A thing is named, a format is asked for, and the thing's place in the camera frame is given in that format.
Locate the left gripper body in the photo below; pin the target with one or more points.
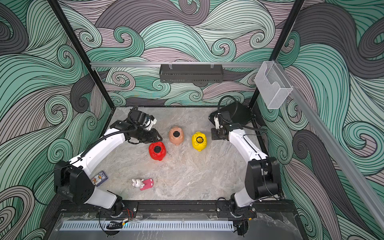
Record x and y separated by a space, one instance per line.
146 136

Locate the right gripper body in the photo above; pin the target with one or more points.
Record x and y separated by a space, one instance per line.
216 133

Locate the red piggy bank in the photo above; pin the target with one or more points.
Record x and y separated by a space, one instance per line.
160 156

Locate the peach piggy bank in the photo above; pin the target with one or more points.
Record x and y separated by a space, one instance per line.
180 139

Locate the yellow piggy bank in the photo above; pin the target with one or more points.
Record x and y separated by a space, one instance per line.
199 147

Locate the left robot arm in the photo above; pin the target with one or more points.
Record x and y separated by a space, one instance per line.
72 179

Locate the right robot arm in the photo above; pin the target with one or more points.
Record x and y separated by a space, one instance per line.
263 177

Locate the black square plate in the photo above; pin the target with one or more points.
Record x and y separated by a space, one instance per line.
234 113

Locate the white bunny on pink base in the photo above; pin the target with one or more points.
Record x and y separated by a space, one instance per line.
143 184

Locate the small blue card box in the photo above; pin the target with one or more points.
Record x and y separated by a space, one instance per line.
99 178

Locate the white vented strip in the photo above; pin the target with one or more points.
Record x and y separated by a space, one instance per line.
148 226

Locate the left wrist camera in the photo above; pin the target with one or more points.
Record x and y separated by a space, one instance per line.
149 124

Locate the black perforated wall tray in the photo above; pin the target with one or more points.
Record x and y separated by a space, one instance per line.
196 74

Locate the clear plastic wall bin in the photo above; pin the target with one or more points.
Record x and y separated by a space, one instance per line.
273 84

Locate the aluminium back rail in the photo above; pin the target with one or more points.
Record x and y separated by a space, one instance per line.
134 64

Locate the aluminium rail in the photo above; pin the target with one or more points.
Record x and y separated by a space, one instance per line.
365 191
134 64

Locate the aluminium right rail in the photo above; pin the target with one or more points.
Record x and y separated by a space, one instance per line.
365 191

